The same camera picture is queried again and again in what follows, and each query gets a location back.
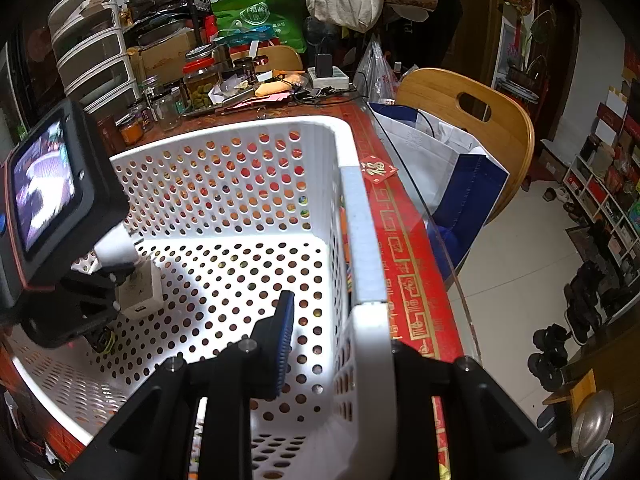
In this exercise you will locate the red-lid pickle jar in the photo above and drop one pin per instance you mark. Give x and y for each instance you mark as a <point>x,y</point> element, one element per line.
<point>200,76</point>

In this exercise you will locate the shoe shelf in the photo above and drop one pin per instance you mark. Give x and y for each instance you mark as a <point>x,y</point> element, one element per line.
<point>604,179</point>

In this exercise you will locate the green shopping bag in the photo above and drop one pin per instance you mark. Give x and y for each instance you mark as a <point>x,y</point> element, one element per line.
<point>285,17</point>

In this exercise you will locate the wooden chair right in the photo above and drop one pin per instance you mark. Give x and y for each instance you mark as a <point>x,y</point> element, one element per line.
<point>497,121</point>

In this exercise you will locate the orange sauce jar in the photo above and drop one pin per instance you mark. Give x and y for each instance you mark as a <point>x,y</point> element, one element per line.
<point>130,128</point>

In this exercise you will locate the red envelope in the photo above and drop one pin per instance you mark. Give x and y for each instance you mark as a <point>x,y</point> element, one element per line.
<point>376,170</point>

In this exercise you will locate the white perforated plastic basket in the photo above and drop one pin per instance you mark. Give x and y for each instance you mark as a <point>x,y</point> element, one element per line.
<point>231,217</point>

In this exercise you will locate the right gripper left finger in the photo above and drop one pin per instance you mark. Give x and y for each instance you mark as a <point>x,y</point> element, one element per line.
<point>252,368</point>

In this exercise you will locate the white blue paper bag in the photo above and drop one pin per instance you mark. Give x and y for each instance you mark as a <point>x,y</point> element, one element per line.
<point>452,175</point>

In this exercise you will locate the white wall charger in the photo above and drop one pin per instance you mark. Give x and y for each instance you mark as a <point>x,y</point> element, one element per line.
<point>141,294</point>

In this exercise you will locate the white plastic drawer tower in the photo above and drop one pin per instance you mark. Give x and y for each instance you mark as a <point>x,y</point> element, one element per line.
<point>91,57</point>

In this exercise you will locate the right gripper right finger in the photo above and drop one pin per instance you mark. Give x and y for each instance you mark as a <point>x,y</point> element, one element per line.
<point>488,435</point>

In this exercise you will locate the white power strip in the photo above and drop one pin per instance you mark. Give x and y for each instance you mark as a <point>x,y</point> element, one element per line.
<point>338,80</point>

